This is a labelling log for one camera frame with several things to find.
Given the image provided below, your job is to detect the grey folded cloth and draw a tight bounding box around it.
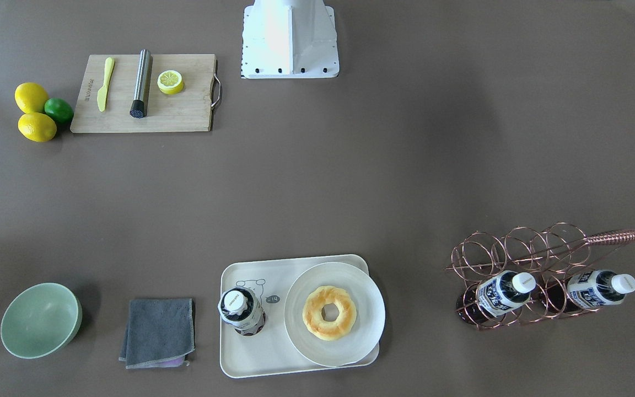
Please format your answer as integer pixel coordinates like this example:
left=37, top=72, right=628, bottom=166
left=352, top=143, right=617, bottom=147
left=119, top=297, right=196, bottom=369

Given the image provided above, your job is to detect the yellow lemon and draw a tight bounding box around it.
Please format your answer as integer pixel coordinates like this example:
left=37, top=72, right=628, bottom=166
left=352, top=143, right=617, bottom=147
left=14, top=82, right=50, bottom=114
left=18, top=112, right=57, bottom=142

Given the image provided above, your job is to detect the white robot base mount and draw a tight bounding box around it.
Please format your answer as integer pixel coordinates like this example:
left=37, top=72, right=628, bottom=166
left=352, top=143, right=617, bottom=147
left=240, top=1, right=340, bottom=79

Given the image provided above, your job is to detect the half lemon slice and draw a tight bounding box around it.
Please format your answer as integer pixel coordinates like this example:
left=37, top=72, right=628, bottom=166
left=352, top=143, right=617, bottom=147
left=157, top=69, right=185, bottom=95

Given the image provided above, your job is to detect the pale green bowl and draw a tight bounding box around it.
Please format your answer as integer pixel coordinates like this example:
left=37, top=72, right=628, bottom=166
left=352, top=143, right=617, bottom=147
left=0, top=282, right=83, bottom=360

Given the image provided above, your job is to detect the white round plate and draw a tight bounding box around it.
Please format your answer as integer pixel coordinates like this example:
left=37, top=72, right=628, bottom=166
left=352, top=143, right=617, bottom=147
left=284, top=262, right=385, bottom=367

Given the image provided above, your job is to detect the wooden cutting board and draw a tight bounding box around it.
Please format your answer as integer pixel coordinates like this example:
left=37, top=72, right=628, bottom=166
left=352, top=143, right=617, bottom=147
left=71, top=53, right=220, bottom=133

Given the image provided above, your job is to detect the green lime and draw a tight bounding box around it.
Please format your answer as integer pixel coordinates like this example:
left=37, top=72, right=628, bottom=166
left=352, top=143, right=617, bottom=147
left=44, top=98, right=74, bottom=124

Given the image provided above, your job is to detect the copper wire bottle rack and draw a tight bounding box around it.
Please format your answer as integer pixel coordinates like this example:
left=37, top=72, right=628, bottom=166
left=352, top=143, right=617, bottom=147
left=448, top=223, right=635, bottom=330

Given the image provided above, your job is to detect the upper yellow lemon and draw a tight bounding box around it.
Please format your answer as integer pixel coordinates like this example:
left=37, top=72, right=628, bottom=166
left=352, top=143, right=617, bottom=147
left=14, top=82, right=50, bottom=114

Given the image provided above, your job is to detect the tea bottle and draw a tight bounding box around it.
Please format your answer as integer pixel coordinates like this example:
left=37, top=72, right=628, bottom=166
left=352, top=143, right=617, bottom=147
left=218, top=286, right=266, bottom=336
left=545, top=270, right=635, bottom=314
left=456, top=270, right=537, bottom=326

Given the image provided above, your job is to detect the lower yellow lemon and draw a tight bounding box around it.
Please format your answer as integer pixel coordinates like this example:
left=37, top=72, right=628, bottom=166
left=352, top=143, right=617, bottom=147
left=18, top=112, right=57, bottom=142

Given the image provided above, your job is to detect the glazed donut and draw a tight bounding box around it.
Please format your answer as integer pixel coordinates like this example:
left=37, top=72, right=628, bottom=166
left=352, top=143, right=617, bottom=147
left=302, top=286, right=357, bottom=341

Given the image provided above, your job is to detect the steel cylindrical muddler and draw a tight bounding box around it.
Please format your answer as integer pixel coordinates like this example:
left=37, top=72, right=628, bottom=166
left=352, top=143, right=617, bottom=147
left=129, top=49, right=152, bottom=119

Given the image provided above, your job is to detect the yellow plastic knife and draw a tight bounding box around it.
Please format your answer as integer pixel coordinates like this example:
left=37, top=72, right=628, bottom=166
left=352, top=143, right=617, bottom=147
left=96, top=56, right=115, bottom=112

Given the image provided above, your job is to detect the cream tray with bunny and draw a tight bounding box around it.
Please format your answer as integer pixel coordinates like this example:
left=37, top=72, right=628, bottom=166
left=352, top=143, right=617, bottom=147
left=219, top=254, right=379, bottom=378

